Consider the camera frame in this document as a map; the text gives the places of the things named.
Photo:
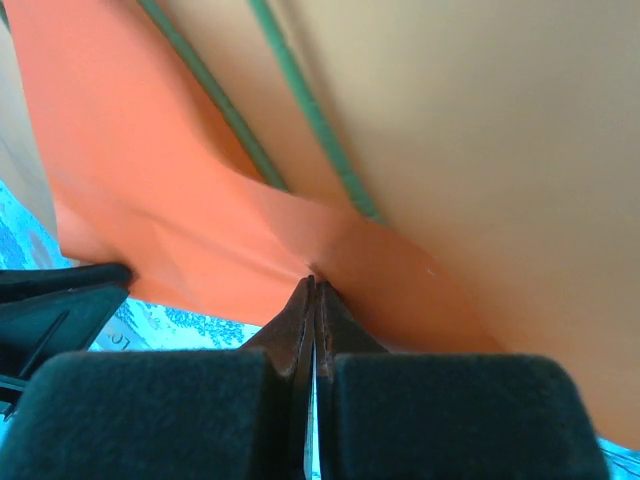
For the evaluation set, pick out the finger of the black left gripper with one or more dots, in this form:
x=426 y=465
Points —
x=45 y=325
x=60 y=280

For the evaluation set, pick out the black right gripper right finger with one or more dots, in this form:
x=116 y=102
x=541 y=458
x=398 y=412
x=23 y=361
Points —
x=450 y=420

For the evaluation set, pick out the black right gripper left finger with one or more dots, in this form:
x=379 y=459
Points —
x=150 y=415

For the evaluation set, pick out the cream ribbon with gold print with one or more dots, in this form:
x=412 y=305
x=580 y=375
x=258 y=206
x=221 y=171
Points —
x=122 y=340

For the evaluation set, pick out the orange wrapping paper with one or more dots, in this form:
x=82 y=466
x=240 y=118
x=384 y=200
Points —
x=175 y=225

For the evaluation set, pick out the cream fake flower stem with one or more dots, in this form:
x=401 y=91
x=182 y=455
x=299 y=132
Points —
x=235 y=120

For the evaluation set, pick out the floral patterned tablecloth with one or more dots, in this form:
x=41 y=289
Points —
x=200 y=327

